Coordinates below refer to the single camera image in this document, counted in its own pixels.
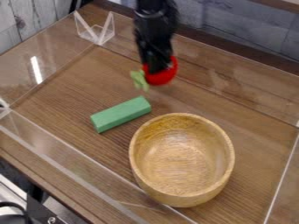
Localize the green rectangular block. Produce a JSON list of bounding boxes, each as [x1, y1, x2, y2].
[[89, 96, 152, 133]]

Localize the clear acrylic enclosure wall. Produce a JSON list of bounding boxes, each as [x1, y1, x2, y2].
[[0, 6, 299, 224]]

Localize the wooden bowl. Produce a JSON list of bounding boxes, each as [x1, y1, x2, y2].
[[128, 113, 236, 207]]

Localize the red plush strawberry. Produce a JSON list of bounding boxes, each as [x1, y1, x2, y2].
[[129, 56, 179, 92]]

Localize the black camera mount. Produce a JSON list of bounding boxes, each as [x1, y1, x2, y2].
[[0, 193, 63, 224]]

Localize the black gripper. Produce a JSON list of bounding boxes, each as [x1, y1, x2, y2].
[[135, 0, 179, 74]]

